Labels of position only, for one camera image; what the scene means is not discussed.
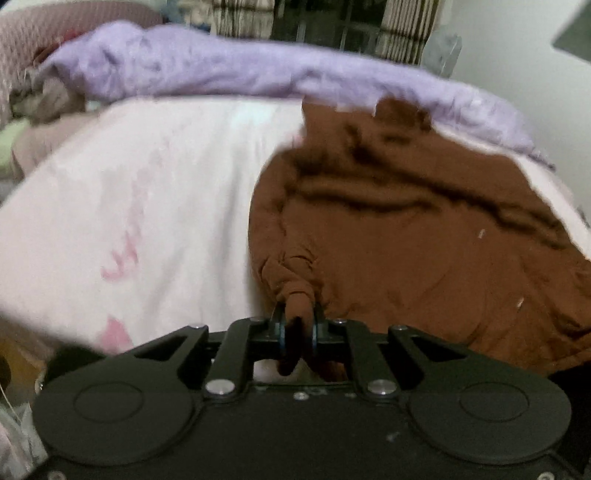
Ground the brown garment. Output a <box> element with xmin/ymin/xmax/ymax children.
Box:
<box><xmin>247</xmin><ymin>96</ymin><xmax>591</xmax><ymax>385</ymax></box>

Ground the pile of grey clothes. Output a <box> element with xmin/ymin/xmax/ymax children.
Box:
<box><xmin>9</xmin><ymin>68</ymin><xmax>88</xmax><ymax>124</ymax></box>

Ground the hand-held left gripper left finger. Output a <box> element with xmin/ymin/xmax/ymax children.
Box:
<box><xmin>130</xmin><ymin>302</ymin><xmax>289</xmax><ymax>400</ymax></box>

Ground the pink printed blanket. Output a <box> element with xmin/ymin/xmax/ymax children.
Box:
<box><xmin>0</xmin><ymin>96</ymin><xmax>591</xmax><ymax>358</ymax></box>

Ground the striped beige curtain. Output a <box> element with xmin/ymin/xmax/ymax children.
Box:
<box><xmin>374</xmin><ymin>0</ymin><xmax>445</xmax><ymax>66</ymax></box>
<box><xmin>216</xmin><ymin>0</ymin><xmax>279</xmax><ymax>43</ymax></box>

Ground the dusty pink pillow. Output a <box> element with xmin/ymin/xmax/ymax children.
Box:
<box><xmin>11</xmin><ymin>114</ymin><xmax>95</xmax><ymax>178</ymax></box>

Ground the purple duvet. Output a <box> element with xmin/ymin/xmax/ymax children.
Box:
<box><xmin>39</xmin><ymin>22</ymin><xmax>556</xmax><ymax>172</ymax></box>

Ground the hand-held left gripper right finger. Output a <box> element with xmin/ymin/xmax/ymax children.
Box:
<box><xmin>308</xmin><ymin>303</ymin><xmax>468</xmax><ymax>400</ymax></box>

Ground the dark window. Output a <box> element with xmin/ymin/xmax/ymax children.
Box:
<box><xmin>271</xmin><ymin>0</ymin><xmax>385</xmax><ymax>52</ymax></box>

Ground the covered standing fan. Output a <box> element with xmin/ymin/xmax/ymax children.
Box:
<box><xmin>421</xmin><ymin>31</ymin><xmax>463</xmax><ymax>80</ymax></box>

